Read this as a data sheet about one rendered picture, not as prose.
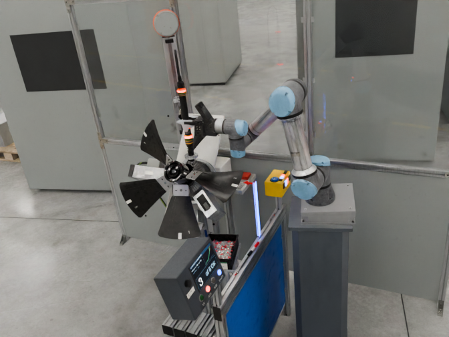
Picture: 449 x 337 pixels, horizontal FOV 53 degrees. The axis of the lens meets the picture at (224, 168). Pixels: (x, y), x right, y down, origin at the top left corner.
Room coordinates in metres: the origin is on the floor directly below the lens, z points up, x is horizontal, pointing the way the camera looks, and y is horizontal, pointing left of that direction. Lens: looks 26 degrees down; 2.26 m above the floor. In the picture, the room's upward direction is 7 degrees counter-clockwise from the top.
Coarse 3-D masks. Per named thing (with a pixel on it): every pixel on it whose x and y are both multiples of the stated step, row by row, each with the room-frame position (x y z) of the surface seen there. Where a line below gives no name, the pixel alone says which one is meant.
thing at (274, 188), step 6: (276, 174) 2.26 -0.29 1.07; (282, 174) 2.26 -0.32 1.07; (288, 174) 2.25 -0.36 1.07; (270, 180) 2.20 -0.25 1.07; (270, 186) 2.17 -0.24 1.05; (276, 186) 2.16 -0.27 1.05; (282, 186) 2.16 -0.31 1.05; (288, 186) 2.24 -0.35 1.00; (270, 192) 2.17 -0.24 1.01; (276, 192) 2.16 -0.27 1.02; (282, 192) 2.15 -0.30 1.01
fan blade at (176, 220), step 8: (176, 200) 2.08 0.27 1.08; (184, 200) 2.09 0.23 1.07; (168, 208) 2.04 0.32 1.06; (176, 208) 2.05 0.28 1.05; (184, 208) 2.06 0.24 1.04; (192, 208) 2.08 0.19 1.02; (168, 216) 2.02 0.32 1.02; (176, 216) 2.02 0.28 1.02; (184, 216) 2.03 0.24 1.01; (192, 216) 2.05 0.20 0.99; (168, 224) 2.00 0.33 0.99; (176, 224) 2.00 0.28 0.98; (184, 224) 2.01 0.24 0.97; (192, 224) 2.02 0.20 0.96; (160, 232) 1.98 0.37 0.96; (168, 232) 1.98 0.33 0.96; (176, 232) 1.98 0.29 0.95; (184, 232) 1.98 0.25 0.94; (192, 232) 1.99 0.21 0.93; (200, 232) 1.99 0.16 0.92
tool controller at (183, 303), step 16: (192, 240) 1.47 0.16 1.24; (208, 240) 1.44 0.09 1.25; (176, 256) 1.38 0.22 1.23; (192, 256) 1.35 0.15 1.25; (208, 256) 1.40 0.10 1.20; (160, 272) 1.30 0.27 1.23; (176, 272) 1.27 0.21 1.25; (192, 272) 1.30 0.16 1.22; (208, 272) 1.36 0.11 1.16; (160, 288) 1.27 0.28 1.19; (176, 288) 1.23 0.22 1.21; (192, 288) 1.26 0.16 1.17; (176, 304) 1.24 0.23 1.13; (192, 304) 1.23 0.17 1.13
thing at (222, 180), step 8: (200, 176) 2.12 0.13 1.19; (208, 176) 2.11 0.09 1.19; (216, 176) 2.11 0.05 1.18; (224, 176) 2.10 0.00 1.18; (232, 176) 2.09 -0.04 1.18; (240, 176) 2.08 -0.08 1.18; (200, 184) 2.05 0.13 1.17; (208, 184) 2.05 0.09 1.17; (216, 184) 2.04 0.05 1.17; (224, 184) 2.04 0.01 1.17; (216, 192) 1.99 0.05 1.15; (224, 192) 1.99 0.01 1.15; (232, 192) 1.98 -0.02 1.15; (224, 200) 1.95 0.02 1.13
